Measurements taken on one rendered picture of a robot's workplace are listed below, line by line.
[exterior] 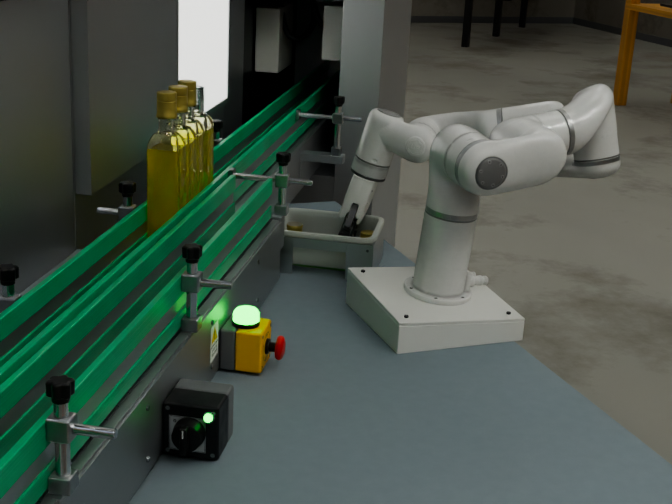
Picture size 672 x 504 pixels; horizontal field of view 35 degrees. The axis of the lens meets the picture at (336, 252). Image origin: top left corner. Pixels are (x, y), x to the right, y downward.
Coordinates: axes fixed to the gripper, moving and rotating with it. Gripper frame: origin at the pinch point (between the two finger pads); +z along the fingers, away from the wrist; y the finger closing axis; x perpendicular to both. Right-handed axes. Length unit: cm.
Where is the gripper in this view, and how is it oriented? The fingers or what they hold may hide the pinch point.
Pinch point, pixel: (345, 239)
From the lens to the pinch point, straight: 227.7
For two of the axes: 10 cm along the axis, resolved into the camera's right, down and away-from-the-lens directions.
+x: 9.3, 3.5, -0.8
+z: -3.0, 8.9, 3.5
